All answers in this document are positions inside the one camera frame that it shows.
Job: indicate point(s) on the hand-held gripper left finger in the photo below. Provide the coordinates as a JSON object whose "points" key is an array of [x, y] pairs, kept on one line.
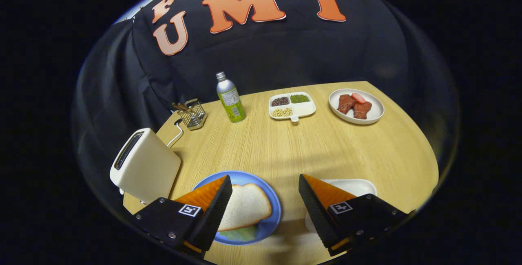
{"points": [[214, 216]]}

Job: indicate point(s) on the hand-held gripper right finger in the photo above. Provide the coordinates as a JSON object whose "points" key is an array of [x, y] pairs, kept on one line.
{"points": [[316, 218]]}

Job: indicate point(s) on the green lettuce leaf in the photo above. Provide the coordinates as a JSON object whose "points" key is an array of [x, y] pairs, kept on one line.
{"points": [[240, 233]]}

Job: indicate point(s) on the rounded toasted bread slice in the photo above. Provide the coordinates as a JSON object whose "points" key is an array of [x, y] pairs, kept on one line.
{"points": [[248, 206]]}

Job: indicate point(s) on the blue plate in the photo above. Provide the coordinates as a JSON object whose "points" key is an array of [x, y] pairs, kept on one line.
{"points": [[244, 177]]}

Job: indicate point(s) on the white rectangular plate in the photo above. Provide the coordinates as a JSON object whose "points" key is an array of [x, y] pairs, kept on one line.
{"points": [[359, 186]]}

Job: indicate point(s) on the white toaster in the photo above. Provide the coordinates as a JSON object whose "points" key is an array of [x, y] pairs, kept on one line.
{"points": [[151, 171]]}

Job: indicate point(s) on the white divided dish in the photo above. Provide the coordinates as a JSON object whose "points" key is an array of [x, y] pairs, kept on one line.
{"points": [[305, 109]]}

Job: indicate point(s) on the pile of yellow beans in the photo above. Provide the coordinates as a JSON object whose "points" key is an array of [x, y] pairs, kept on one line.
{"points": [[282, 112]]}

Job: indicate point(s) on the brown meat piece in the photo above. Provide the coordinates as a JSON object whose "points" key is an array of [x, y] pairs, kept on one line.
{"points": [[362, 110], [346, 104]]}

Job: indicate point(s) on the silver green bottle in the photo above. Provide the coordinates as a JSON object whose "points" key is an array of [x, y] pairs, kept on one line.
{"points": [[231, 100]]}

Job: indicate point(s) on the pile of green beans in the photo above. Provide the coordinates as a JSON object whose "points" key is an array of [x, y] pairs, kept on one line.
{"points": [[299, 98]]}

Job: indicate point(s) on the pile of dark beans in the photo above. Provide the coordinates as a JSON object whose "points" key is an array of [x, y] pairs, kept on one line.
{"points": [[280, 101]]}

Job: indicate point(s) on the white round plate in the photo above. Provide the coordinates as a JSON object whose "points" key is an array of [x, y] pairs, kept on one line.
{"points": [[377, 108]]}

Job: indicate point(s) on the red food slice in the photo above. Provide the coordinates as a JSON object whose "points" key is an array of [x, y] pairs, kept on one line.
{"points": [[359, 98]]}

